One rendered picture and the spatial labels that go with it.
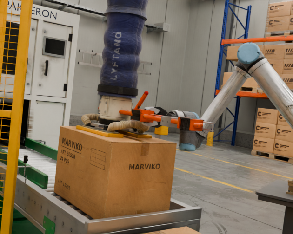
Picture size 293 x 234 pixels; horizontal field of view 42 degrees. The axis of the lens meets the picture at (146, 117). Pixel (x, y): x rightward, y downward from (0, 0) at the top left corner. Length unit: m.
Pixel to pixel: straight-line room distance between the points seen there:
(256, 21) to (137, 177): 10.69
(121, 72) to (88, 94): 9.71
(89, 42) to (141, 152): 9.97
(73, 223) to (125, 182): 0.31
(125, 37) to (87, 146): 0.61
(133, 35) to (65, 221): 1.01
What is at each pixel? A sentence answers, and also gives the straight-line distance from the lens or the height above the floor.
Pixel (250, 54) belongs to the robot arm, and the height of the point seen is 1.45.
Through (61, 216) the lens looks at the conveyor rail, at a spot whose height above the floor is 0.55.
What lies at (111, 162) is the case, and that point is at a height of 0.85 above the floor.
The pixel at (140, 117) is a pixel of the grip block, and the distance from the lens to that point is 1.89.
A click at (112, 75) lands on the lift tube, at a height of 1.26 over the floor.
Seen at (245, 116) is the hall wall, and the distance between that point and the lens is 12.03.
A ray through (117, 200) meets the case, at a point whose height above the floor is 0.66.
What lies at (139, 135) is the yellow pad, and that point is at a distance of 2.05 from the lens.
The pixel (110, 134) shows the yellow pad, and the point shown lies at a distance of 1.95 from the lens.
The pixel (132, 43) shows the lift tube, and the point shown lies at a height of 1.45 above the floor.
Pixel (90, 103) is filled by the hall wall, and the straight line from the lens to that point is 11.80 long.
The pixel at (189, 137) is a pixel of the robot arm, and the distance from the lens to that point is 2.10.
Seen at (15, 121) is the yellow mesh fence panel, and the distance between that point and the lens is 2.30.
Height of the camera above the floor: 1.17
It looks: 3 degrees down
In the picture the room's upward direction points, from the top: 6 degrees clockwise
